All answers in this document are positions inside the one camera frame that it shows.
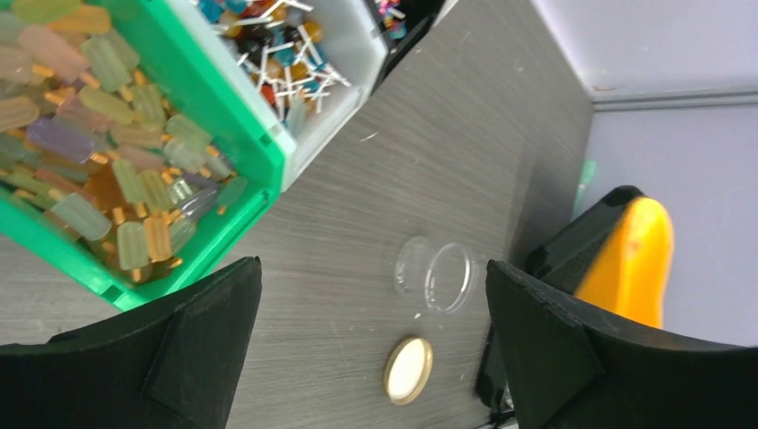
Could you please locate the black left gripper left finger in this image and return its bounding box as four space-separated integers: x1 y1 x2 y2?
1 257 262 428

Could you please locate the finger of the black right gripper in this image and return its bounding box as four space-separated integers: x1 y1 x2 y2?
524 185 644 295

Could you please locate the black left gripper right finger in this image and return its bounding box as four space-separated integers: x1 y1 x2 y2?
485 260 757 428

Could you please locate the yellow plastic scoop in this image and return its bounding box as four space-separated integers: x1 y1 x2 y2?
573 197 675 329

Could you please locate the green candy bin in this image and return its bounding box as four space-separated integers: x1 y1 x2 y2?
1 1 283 310

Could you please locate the clear plastic jar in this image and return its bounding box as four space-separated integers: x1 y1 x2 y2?
392 236 482 314

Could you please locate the black swirl lollipop bin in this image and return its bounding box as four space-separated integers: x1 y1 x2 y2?
364 0 445 92

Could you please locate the white lollipop bin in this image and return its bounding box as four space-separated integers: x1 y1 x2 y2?
166 1 388 191

